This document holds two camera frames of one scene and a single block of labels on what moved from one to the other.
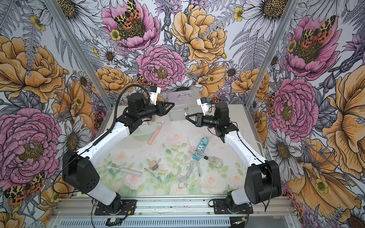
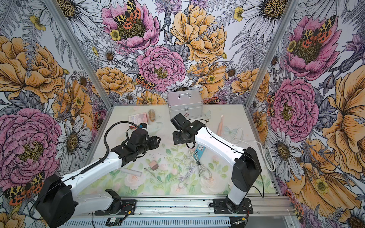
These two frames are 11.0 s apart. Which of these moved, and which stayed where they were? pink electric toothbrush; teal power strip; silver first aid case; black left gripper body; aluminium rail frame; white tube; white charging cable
Moved: pink electric toothbrush; white charging cable; black left gripper body
Stayed: white tube; aluminium rail frame; teal power strip; silver first aid case
